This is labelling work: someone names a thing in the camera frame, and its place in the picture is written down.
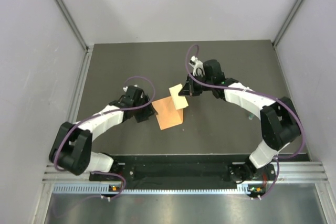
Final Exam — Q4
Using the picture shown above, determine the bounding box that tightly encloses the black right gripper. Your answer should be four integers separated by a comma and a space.
178, 73, 213, 98

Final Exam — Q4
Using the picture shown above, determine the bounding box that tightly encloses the cream paper letter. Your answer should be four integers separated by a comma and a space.
169, 83, 188, 110

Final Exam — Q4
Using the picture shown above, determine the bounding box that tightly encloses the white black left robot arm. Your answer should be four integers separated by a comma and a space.
49, 86, 156, 180

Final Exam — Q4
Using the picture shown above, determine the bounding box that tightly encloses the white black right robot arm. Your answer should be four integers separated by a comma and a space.
178, 56, 303, 180

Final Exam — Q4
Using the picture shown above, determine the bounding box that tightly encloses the aluminium base profile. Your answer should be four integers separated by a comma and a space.
42, 162, 328, 184

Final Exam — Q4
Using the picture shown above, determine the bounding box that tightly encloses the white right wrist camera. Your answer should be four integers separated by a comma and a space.
189, 56, 205, 77

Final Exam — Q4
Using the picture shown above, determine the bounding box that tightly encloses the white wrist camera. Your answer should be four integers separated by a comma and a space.
189, 56, 205, 77
123, 84, 138, 92

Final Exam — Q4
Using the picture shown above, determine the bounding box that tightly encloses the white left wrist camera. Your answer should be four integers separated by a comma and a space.
123, 84, 138, 92

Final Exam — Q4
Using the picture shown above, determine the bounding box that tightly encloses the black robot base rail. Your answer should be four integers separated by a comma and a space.
89, 154, 279, 184

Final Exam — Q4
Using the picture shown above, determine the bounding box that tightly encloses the white slotted cable duct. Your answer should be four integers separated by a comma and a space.
53, 183, 266, 195

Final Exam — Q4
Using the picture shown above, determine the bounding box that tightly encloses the left aluminium frame post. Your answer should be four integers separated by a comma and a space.
39, 0, 90, 51

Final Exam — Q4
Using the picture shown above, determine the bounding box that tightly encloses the aluminium frame post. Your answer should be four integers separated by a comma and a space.
39, 0, 90, 51
271, 0, 322, 48

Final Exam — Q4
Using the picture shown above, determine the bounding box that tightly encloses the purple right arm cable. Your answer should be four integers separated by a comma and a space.
185, 44, 307, 201

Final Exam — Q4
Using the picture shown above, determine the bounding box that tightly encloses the right aluminium frame post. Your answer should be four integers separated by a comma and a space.
271, 0, 322, 48

